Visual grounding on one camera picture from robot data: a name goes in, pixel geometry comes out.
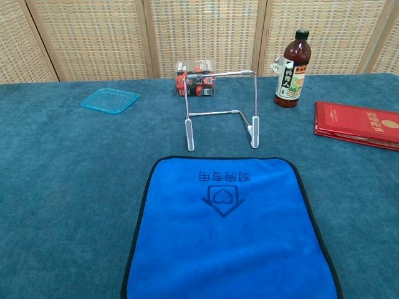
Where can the clear box with red items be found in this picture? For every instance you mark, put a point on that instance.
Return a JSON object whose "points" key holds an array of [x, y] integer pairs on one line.
{"points": [[196, 90]]}

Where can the teal square plastic lid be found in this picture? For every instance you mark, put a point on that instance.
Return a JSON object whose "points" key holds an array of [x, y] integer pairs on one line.
{"points": [[109, 101]]}

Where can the red certificate book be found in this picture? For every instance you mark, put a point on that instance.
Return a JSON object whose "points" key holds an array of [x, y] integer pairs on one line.
{"points": [[352, 121]]}

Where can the woven bamboo folding screen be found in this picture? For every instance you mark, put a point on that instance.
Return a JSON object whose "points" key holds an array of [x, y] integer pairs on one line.
{"points": [[93, 37]]}

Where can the blue cloth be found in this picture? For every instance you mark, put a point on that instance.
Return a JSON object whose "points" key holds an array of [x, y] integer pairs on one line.
{"points": [[218, 249]]}

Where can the dark sauce bottle black cap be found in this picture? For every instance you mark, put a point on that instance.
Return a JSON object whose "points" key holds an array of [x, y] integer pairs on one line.
{"points": [[291, 53]]}

